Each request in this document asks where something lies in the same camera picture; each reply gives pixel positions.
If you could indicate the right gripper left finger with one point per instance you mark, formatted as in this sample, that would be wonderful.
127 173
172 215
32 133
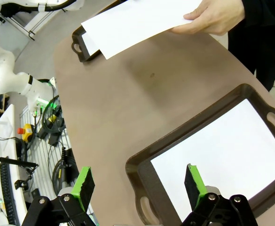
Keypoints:
80 188

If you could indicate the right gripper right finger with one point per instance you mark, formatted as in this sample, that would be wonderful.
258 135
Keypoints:
193 186

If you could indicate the white A4 paper sheet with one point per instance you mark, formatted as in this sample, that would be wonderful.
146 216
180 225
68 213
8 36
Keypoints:
139 23
91 44
222 153

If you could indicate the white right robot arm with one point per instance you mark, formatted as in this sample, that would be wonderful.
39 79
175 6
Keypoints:
1 70

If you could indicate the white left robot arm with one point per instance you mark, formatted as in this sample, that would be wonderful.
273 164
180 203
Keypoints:
45 2

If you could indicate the person's left forearm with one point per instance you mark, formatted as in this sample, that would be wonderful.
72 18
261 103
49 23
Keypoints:
264 9

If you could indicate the person's left hand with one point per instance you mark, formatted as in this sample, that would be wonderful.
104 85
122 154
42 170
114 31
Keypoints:
217 16

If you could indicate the dark brown plastic tray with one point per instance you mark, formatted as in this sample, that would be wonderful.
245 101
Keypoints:
86 57
151 188

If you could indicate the black keyboard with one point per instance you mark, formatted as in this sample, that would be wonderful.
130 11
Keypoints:
8 195

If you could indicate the yellow emergency stop button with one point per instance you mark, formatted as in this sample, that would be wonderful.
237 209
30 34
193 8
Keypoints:
26 131

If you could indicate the white desk board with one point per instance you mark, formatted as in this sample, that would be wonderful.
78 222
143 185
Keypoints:
1 131

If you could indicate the person's black sweater torso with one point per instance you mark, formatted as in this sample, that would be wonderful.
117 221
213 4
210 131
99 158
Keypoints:
264 58

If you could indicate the white equipment cabinet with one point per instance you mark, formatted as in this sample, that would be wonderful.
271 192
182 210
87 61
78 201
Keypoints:
8 28

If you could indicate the grey slotted base plate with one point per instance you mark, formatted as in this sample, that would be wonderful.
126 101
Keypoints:
41 150

